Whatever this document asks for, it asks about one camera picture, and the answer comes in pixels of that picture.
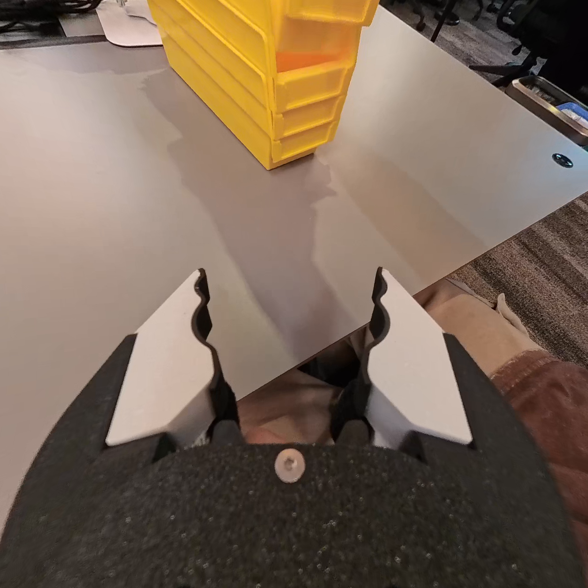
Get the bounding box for yellow plastic storage bin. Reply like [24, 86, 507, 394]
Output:
[161, 32, 338, 172]
[220, 0, 381, 70]
[177, 0, 356, 112]
[149, 0, 345, 138]

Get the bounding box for person's beige trousers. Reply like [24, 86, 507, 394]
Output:
[239, 278, 529, 445]

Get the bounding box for person's brown top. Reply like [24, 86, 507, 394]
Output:
[489, 350, 588, 556]

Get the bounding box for grey desk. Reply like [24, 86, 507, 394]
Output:
[0, 5, 588, 524]

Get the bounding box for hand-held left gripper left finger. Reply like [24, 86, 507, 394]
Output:
[106, 269, 240, 449]

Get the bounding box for black office chair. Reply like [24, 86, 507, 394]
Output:
[469, 0, 588, 88]

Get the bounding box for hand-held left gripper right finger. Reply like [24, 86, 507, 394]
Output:
[330, 266, 474, 449]

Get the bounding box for black office chair base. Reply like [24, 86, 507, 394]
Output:
[381, 0, 462, 42]

